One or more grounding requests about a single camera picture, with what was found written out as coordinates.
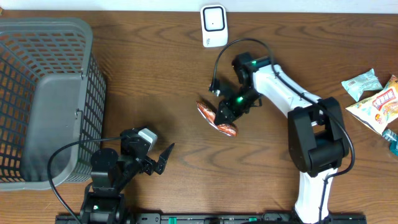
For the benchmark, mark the white barcode scanner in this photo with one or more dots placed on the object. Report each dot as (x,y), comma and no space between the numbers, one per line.
(214,26)

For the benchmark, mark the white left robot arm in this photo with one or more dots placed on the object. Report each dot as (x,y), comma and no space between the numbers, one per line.
(111,171)

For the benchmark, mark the grey plastic basket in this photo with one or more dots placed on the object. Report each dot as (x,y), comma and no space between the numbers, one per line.
(52,102)

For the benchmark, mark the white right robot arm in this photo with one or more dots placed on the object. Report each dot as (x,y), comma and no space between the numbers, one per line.
(317,138)

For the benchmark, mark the yellow wiper bag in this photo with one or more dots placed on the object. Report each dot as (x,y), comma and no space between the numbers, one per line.
(377,111)

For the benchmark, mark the teal wet wipes pack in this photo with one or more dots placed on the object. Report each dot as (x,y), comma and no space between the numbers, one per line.
(367,81)

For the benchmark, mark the blue mouthwash bottle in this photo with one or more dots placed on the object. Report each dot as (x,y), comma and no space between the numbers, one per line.
(391,137)

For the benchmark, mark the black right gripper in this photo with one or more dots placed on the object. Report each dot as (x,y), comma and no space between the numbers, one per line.
(231,114)

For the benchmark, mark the orange Top chocolate bar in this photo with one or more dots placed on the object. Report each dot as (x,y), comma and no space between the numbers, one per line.
(209,115)

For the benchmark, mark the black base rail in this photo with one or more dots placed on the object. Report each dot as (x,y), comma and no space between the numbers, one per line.
(269,217)

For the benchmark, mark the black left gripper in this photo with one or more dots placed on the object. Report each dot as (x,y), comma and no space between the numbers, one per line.
(150,165)

